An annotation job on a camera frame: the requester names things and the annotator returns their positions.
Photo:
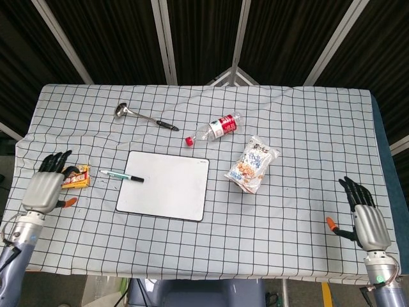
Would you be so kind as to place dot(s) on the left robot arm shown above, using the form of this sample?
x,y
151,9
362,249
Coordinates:
x,y
17,246

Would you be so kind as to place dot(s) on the green black marker pen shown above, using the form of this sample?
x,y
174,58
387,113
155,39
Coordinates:
x,y
122,175

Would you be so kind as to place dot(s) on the white snack bag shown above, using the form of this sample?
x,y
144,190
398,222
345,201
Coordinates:
x,y
252,164

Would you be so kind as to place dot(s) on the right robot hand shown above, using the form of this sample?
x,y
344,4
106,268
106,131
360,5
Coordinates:
x,y
370,220

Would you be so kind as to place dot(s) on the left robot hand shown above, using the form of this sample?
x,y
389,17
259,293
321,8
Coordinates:
x,y
43,188

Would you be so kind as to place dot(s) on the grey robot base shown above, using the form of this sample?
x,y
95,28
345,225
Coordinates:
x,y
195,292

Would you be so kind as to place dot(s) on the clear plastic bottle red cap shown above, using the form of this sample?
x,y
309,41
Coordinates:
x,y
217,128

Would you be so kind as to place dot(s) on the white board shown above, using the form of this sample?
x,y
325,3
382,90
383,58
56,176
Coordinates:
x,y
163,185

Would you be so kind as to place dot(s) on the checkered tablecloth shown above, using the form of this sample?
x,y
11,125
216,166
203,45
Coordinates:
x,y
204,236

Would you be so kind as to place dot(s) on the metal frame stand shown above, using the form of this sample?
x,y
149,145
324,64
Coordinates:
x,y
231,76

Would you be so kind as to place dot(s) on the yellow food box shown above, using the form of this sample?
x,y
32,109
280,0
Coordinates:
x,y
78,177

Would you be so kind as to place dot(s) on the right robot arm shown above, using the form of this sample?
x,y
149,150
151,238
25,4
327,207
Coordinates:
x,y
383,278

